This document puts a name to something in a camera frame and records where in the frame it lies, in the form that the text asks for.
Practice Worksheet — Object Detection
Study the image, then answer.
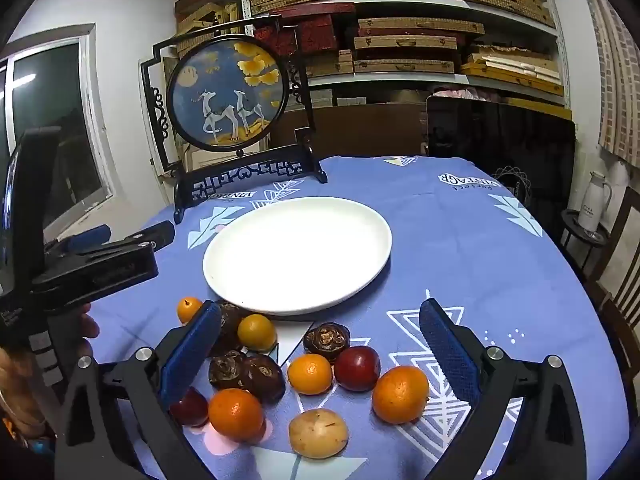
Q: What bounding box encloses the blue printed tablecloth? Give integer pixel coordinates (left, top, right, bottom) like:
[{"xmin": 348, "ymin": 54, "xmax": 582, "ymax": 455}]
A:
[{"xmin": 86, "ymin": 154, "xmax": 632, "ymax": 480}]

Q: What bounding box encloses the wooden chair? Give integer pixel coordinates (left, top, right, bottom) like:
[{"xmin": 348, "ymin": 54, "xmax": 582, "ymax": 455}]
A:
[{"xmin": 584, "ymin": 186, "xmax": 640, "ymax": 392}]

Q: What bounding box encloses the small orange kumquat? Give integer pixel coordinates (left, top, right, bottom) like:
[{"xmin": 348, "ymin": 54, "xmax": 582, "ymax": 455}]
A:
[{"xmin": 286, "ymin": 353, "xmax": 334, "ymax": 396}]

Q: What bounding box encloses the white metal shelf rack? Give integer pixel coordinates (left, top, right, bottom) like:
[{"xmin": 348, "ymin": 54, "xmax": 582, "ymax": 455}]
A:
[{"xmin": 239, "ymin": 0, "xmax": 574, "ymax": 111}]

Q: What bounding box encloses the striped beige curtain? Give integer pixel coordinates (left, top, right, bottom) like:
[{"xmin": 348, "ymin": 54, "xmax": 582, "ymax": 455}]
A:
[{"xmin": 579, "ymin": 0, "xmax": 640, "ymax": 167}]

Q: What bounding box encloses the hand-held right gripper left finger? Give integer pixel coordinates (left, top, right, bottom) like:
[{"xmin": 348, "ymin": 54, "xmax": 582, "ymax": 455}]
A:
[{"xmin": 54, "ymin": 300, "xmax": 224, "ymax": 480}]

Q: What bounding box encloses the round deer embroidery table screen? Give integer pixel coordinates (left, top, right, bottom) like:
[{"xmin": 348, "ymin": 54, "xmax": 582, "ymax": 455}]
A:
[{"xmin": 139, "ymin": 18, "xmax": 330, "ymax": 225}]

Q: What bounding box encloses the window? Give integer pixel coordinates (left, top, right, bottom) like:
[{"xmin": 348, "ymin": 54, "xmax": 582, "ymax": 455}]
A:
[{"xmin": 0, "ymin": 23, "xmax": 114, "ymax": 232}]

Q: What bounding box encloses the orange kumquat with stem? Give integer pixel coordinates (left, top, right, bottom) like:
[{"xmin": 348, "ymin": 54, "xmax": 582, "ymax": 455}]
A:
[{"xmin": 177, "ymin": 296, "xmax": 204, "ymax": 325}]

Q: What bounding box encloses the white plate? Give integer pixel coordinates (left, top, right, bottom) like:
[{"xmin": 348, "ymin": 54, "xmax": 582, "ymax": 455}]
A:
[{"xmin": 202, "ymin": 196, "xmax": 394, "ymax": 317}]

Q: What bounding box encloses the long dark red lacquer box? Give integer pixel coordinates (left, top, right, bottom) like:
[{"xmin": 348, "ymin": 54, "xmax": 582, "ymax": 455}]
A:
[{"xmin": 272, "ymin": 2, "xmax": 357, "ymax": 24}]

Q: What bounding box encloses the large orange mandarin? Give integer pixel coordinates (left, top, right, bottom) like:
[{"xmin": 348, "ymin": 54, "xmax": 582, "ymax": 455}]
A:
[{"xmin": 371, "ymin": 365, "xmax": 431, "ymax": 425}]

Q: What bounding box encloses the person's left hand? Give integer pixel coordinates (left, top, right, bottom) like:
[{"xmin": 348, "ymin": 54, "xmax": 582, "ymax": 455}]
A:
[{"xmin": 0, "ymin": 312, "xmax": 101, "ymax": 442}]

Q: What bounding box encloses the white thermos jug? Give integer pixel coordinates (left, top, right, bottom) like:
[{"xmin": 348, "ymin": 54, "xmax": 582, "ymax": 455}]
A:
[{"xmin": 577, "ymin": 170, "xmax": 614, "ymax": 234}]

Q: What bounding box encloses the orange tomato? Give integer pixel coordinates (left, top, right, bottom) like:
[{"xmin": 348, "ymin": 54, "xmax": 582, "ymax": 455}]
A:
[{"xmin": 237, "ymin": 313, "xmax": 278, "ymax": 352}]

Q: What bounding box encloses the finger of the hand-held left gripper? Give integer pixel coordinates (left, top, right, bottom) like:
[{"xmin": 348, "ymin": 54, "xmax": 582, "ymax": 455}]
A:
[
  {"xmin": 44, "ymin": 224, "xmax": 112, "ymax": 257},
  {"xmin": 117, "ymin": 220, "xmax": 175, "ymax": 252}
]

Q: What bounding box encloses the dark brown water chestnut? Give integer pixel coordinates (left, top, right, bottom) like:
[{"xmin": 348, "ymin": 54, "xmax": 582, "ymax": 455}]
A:
[
  {"xmin": 208, "ymin": 350, "xmax": 249, "ymax": 391},
  {"xmin": 302, "ymin": 322, "xmax": 351, "ymax": 359},
  {"xmin": 242, "ymin": 353, "xmax": 287, "ymax": 404},
  {"xmin": 212, "ymin": 302, "xmax": 251, "ymax": 357}
]

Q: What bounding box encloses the small round black side table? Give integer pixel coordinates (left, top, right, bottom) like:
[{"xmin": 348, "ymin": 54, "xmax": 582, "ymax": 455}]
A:
[{"xmin": 559, "ymin": 208, "xmax": 609, "ymax": 272}]

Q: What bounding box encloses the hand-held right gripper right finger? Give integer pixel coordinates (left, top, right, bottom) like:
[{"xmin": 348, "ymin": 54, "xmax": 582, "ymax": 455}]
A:
[{"xmin": 418, "ymin": 298, "xmax": 589, "ymax": 480}]

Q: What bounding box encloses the pale yellow round fruit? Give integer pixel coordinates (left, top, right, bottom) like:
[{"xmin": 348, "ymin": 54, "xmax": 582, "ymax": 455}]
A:
[{"xmin": 288, "ymin": 408, "xmax": 350, "ymax": 460}]

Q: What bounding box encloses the pink cloth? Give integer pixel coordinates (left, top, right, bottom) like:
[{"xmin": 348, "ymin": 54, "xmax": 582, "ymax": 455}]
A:
[{"xmin": 432, "ymin": 87, "xmax": 482, "ymax": 104}]

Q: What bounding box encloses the brown board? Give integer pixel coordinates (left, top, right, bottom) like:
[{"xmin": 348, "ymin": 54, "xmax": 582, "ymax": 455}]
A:
[{"xmin": 269, "ymin": 104, "xmax": 427, "ymax": 157}]

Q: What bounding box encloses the dark red cherry tomato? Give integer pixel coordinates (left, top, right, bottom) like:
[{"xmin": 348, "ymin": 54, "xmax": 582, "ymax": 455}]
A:
[{"xmin": 333, "ymin": 345, "xmax": 381, "ymax": 392}]

